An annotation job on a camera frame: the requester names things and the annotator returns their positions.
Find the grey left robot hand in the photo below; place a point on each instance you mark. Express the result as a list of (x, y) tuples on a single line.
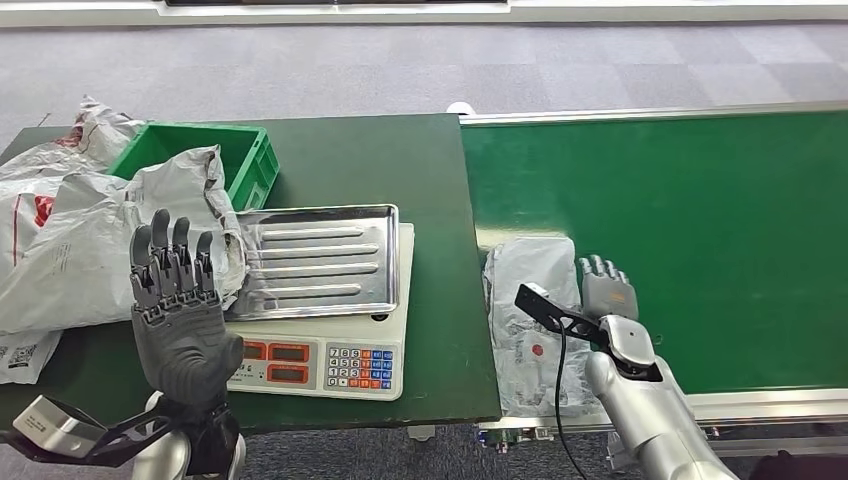
[(179, 331)]

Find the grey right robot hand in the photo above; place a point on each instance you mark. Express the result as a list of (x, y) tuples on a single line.
[(606, 291)]

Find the grey plastic mail package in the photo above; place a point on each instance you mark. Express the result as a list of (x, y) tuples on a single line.
[(517, 265)]

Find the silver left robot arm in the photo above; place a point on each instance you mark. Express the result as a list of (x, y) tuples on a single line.
[(166, 457)]

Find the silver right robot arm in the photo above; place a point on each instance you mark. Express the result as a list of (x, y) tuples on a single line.
[(649, 411)]

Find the green belt conveyor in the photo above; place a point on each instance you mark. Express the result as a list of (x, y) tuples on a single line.
[(696, 232)]

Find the large crumpled grey mail bag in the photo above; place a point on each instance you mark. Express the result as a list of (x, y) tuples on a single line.
[(99, 265)]

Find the white electronic scale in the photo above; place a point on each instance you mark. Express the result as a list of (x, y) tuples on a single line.
[(311, 329)]

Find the white mail bag barcode label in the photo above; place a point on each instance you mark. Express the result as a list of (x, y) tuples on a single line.
[(26, 361)]

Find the stainless steel tray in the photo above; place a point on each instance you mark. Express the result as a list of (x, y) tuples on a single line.
[(318, 262)]

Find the green plastic crate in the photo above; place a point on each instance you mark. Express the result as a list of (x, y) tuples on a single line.
[(199, 142)]

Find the white mail bag red logo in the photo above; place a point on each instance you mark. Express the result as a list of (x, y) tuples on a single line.
[(23, 218)]

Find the crumpled white mail bag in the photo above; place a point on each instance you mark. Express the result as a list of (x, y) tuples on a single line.
[(99, 132)]

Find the dark green table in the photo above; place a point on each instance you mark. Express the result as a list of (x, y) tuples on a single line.
[(371, 159)]

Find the black right camera bracket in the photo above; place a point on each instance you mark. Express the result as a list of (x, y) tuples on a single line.
[(583, 326)]

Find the black camera bracket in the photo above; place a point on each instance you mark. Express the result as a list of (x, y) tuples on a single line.
[(132, 427), (583, 326)]

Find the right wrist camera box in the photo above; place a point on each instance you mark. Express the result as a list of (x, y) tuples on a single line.
[(533, 299)]

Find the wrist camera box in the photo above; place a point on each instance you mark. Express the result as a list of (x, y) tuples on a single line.
[(533, 299), (56, 427)]

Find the black left camera bracket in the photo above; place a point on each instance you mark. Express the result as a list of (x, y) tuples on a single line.
[(132, 427)]

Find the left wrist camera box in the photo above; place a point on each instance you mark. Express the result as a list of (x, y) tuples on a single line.
[(56, 427)]

